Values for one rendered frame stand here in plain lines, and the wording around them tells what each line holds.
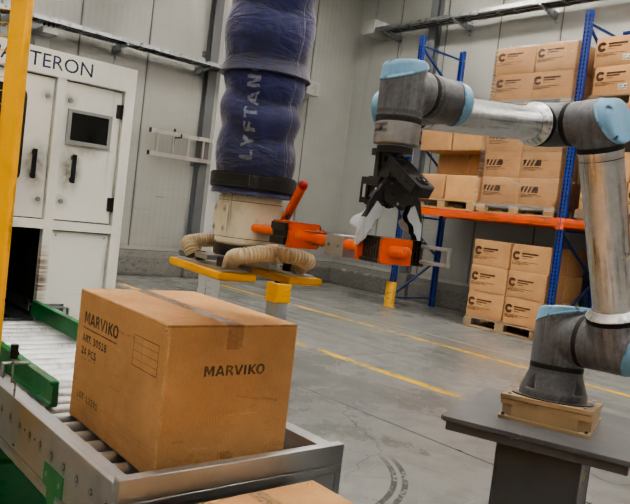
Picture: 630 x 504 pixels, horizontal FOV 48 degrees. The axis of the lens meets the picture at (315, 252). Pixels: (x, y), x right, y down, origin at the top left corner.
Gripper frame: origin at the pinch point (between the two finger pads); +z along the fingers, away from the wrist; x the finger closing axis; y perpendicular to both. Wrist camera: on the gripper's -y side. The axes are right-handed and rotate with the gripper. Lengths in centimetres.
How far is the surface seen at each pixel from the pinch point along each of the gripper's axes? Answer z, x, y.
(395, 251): -0.1, 3.4, -6.2
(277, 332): 28, -11, 59
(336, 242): 0.0, 4.6, 11.7
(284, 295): 25, -42, 111
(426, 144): -133, -610, 718
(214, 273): 11.5, 16.0, 44.9
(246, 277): 11.7, 8.8, 42.2
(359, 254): 1.6, 5.1, 2.5
